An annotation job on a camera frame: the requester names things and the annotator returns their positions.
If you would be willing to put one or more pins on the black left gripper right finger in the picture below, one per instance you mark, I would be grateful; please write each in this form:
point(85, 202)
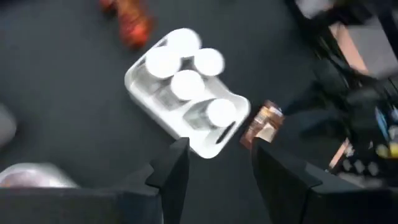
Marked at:
point(280, 193)

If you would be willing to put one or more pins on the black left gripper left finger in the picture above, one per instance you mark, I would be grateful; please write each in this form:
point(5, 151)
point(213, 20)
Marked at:
point(174, 186)

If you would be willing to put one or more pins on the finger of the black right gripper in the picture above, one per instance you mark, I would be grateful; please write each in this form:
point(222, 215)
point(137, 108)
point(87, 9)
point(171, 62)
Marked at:
point(317, 101)
point(320, 140)

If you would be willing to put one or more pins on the orange brown seasoning packet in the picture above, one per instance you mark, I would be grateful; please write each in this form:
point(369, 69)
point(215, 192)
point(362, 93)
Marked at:
point(133, 28)
point(264, 124)

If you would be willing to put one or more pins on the bagel seasoning jar white lid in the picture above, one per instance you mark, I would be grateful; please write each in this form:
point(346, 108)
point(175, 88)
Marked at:
point(183, 42)
point(187, 84)
point(221, 112)
point(163, 62)
point(209, 61)

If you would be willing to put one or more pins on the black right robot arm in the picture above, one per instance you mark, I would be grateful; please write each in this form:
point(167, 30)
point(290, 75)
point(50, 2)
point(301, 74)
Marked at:
point(317, 53)

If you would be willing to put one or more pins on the white plastic bin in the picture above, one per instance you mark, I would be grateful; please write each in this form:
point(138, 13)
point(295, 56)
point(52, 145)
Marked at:
point(34, 175)
point(140, 93)

